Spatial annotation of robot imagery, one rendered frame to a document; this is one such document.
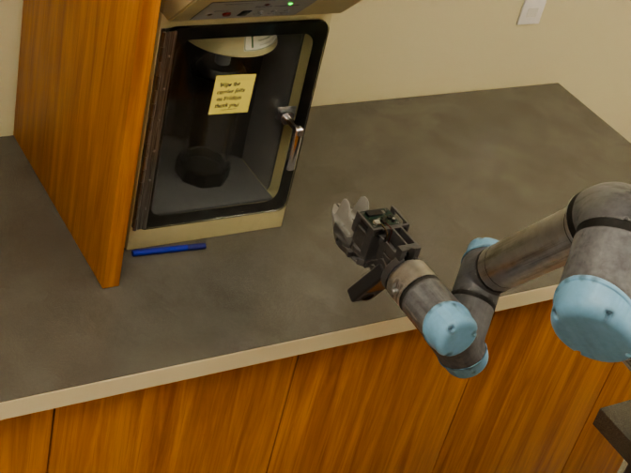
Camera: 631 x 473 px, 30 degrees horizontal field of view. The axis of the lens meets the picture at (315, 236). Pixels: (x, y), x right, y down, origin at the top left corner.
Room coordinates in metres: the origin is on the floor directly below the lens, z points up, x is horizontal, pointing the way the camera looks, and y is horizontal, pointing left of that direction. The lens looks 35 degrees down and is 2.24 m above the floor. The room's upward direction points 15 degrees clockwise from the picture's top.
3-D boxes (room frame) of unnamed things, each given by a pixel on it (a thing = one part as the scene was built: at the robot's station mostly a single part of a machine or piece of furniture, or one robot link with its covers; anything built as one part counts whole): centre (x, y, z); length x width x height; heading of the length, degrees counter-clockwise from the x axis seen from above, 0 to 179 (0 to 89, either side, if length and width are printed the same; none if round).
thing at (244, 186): (1.76, 0.19, 1.19); 0.30 x 0.01 x 0.40; 128
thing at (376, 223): (1.54, -0.11, 1.17); 0.12 x 0.08 x 0.09; 38
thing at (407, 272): (1.48, -0.16, 1.17); 0.08 x 0.05 x 0.08; 128
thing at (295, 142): (1.80, 0.09, 1.17); 0.05 x 0.03 x 0.10; 38
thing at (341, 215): (1.62, -0.04, 1.17); 0.09 x 0.03 x 0.06; 38
